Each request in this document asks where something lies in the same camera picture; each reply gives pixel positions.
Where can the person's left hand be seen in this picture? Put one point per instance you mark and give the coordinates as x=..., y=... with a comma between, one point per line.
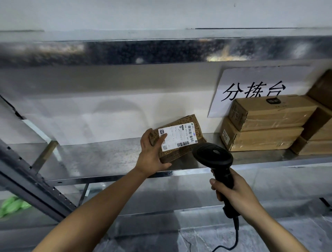
x=150, y=161

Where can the person's right hand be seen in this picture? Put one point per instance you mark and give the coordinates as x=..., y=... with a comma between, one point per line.
x=243, y=200

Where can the honeycomb print cardboard box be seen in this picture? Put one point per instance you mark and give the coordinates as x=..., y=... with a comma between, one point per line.
x=181, y=153

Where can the black barcode scanner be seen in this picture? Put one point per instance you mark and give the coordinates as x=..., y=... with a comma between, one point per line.
x=212, y=155

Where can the stack of cardboard boxes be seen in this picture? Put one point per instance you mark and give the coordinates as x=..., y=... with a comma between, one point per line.
x=264, y=137

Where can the person's right forearm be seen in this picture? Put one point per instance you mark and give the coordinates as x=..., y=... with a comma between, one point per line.
x=277, y=233

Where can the person's left forearm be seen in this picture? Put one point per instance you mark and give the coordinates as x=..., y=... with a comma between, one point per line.
x=90, y=215

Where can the metal shelving rack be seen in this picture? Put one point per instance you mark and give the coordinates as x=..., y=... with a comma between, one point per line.
x=129, y=52

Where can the white paper sign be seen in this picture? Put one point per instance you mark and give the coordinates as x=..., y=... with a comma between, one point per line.
x=233, y=78

